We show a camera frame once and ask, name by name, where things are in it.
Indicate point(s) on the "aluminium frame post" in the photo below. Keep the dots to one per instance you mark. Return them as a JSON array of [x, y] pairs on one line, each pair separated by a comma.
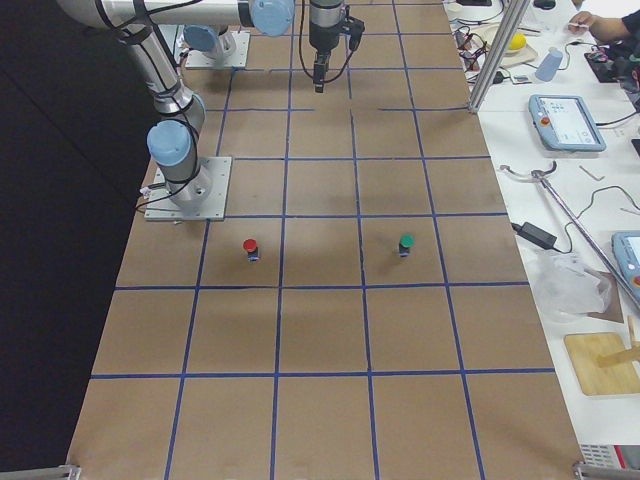
[[513, 15]]

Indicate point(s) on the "person's hand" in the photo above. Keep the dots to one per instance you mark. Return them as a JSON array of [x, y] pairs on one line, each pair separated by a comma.
[[587, 21]]

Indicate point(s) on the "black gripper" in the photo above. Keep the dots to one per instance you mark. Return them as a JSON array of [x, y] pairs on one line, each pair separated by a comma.
[[320, 34]]

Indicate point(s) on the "clear plastic bag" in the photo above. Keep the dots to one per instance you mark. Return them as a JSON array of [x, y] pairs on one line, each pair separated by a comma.
[[566, 289]]

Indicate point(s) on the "translucent blue cup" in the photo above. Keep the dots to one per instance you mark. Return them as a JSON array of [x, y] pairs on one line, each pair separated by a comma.
[[550, 65]]

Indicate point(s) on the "metal reacher stick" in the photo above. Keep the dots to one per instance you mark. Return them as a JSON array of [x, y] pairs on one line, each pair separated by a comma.
[[542, 177]]

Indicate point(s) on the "black power adapter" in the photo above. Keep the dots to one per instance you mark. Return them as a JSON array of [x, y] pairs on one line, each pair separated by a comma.
[[536, 236]]

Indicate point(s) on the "yellow lemon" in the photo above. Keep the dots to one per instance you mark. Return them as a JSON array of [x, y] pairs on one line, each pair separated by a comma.
[[517, 43]]

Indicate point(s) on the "wooden board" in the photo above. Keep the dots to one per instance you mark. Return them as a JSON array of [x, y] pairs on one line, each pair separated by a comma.
[[602, 364]]

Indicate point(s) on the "blue teach pendant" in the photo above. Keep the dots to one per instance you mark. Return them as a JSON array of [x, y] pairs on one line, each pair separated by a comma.
[[625, 247], [564, 123]]

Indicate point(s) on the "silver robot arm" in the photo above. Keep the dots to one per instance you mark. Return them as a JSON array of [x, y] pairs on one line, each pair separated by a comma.
[[173, 142], [209, 48]]

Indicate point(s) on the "beige tray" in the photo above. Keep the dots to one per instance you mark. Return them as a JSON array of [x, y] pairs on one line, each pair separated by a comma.
[[484, 36]]

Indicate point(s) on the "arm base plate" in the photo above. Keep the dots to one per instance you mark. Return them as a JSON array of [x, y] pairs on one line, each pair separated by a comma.
[[203, 198], [239, 58]]

